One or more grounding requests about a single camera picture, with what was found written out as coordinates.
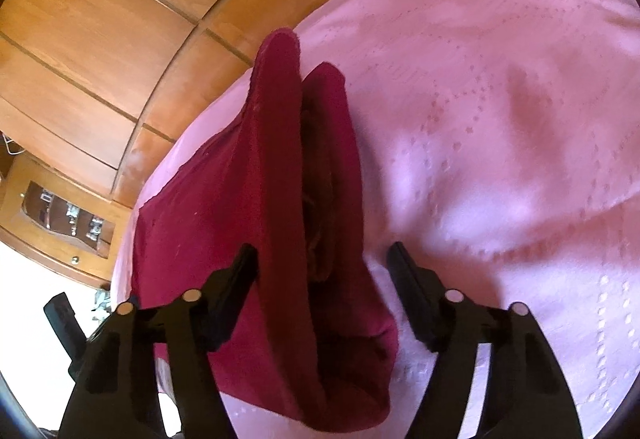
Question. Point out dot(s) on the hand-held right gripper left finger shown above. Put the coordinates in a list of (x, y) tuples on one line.
[(235, 284)]

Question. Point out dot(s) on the small grey-green object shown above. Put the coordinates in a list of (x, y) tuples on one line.
[(102, 301)]

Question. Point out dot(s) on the wooden panelled headboard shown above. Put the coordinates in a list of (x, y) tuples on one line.
[(100, 44)]

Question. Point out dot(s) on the wooden nightstand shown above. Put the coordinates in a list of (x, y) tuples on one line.
[(50, 246)]

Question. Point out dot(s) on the dark red cloth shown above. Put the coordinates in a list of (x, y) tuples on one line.
[(280, 169)]

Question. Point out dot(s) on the pink bedspread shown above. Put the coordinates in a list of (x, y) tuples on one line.
[(500, 144)]

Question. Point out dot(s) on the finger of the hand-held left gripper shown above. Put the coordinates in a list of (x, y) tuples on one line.
[(62, 319)]

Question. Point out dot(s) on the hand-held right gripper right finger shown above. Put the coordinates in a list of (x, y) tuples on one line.
[(415, 294)]

